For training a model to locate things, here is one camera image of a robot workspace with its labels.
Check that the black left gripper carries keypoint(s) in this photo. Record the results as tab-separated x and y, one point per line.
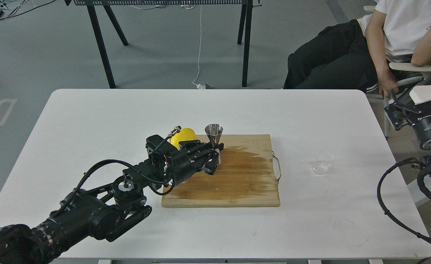
168	163

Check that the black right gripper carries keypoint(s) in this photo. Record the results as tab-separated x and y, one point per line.
403	110

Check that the steel double jigger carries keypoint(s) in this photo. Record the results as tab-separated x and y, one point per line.
214	133

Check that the small clear glass cup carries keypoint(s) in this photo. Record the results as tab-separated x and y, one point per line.
324	160

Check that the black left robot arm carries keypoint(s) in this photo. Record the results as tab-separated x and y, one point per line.
107	212

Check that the white side table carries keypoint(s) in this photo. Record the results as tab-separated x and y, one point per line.
420	94

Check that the yellow lemon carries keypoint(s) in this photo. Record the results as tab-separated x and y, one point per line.
185	134

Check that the wooden cutting board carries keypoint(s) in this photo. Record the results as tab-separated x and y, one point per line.
245	178

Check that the seated person in white shirt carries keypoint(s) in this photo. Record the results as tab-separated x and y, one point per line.
356	54

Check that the black metal table frame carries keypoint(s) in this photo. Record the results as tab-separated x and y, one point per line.
162	30

